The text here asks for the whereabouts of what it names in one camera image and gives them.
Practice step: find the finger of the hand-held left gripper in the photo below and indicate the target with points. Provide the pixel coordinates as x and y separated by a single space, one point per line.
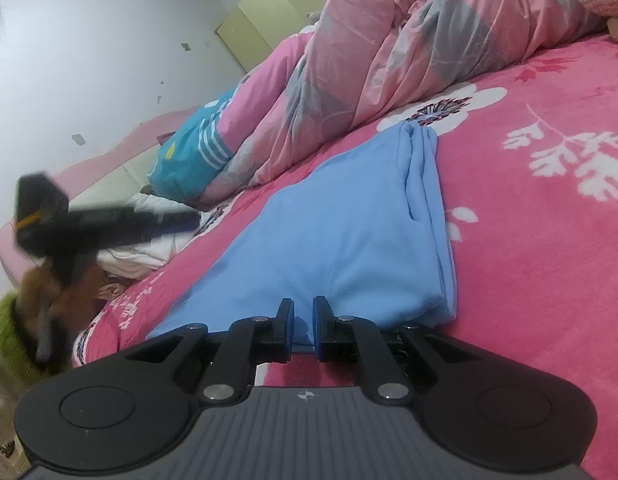
169 220

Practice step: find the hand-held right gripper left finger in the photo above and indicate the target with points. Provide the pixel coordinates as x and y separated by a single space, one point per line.
290 327

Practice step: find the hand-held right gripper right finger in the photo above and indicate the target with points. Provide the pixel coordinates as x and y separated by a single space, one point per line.
317 327

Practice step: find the light blue t-shirt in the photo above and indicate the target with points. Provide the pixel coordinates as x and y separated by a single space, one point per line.
349 220

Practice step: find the person's left forearm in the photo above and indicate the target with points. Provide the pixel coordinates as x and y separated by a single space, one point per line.
9 345

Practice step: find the person's left hand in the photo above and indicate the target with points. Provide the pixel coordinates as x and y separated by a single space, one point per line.
64 305

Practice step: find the white pillow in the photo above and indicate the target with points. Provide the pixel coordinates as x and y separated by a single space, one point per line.
149 252

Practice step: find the pink headboard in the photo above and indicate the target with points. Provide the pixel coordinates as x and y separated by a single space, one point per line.
104 160

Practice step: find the pale yellow cabinet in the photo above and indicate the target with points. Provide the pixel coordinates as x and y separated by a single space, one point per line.
269 25

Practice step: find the pink floral fleece blanket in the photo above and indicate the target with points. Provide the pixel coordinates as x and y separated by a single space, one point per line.
539 235

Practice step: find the pink grey teal floral quilt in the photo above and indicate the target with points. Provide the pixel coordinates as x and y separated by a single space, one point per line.
379 60

